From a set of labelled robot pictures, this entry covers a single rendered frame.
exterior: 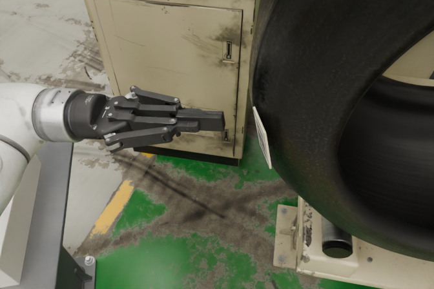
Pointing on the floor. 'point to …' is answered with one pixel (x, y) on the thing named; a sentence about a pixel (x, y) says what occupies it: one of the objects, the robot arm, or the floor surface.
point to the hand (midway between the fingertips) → (201, 120)
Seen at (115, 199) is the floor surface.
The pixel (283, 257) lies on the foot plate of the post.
